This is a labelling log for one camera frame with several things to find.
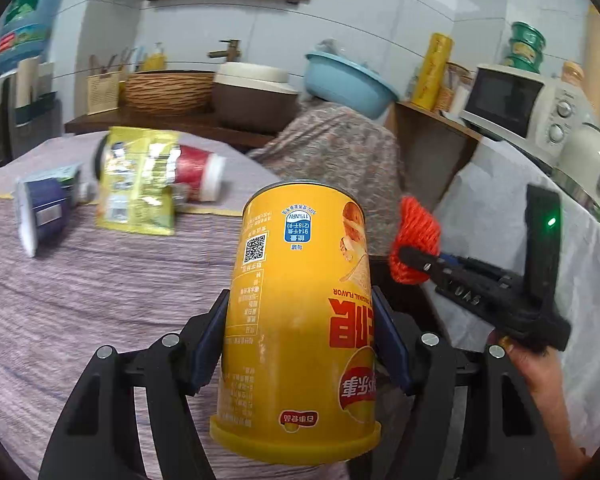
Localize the green stacked bowls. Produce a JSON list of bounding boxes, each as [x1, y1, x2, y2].
[[502, 22, 546, 74]]

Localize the purple striped tablecloth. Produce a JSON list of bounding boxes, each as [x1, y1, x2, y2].
[[0, 133, 275, 479]]

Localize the beige rolled mat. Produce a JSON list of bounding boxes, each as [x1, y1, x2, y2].
[[583, 3, 600, 122]]

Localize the light blue plastic basin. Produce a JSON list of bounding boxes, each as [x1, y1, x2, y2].
[[303, 51, 400, 119]]

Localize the person right hand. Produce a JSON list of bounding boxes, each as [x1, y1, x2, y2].
[[488, 330, 590, 479]]

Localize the white microwave oven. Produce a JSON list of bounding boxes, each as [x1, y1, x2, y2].
[[460, 64, 593, 167]]

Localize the white cloth cover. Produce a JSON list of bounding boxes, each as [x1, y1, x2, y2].
[[419, 136, 600, 456]]

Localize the orange foam fruit net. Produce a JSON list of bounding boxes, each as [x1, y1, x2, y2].
[[388, 195, 441, 285]]

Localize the blue water jug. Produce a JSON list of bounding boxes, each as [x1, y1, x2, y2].
[[0, 0, 61, 77]]

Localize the green white milk carton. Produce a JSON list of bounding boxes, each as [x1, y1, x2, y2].
[[23, 164, 96, 207]]

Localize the yellow snack bag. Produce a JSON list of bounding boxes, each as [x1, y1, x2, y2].
[[96, 127, 181, 236]]

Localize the beige utensil holder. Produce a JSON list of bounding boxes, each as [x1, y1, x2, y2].
[[87, 72, 120, 115]]

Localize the floral patterned cloth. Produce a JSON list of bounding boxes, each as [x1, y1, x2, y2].
[[249, 99, 406, 256]]

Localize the red cup with black lid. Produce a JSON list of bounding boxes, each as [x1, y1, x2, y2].
[[94, 131, 226, 203]]

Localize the yellow chip canister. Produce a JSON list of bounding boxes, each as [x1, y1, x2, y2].
[[210, 181, 381, 466]]

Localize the yellow wrap roll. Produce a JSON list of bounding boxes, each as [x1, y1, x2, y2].
[[411, 32, 454, 110]]

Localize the dark wooden counter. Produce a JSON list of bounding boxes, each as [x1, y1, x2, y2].
[[64, 106, 274, 148]]

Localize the woven basket sink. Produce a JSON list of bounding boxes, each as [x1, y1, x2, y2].
[[125, 70, 214, 116]]

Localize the brass faucet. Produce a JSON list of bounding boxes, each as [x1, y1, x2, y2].
[[208, 39, 242, 62]]

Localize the wooden side cabinet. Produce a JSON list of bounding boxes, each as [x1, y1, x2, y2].
[[385, 102, 483, 210]]

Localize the white electric kettle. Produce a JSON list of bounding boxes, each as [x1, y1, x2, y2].
[[547, 100, 600, 220]]

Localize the yellow soap dispenser bottle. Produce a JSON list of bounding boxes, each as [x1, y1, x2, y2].
[[140, 42, 166, 72]]

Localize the brown white lidded container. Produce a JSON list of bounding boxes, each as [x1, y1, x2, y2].
[[212, 62, 299, 134]]

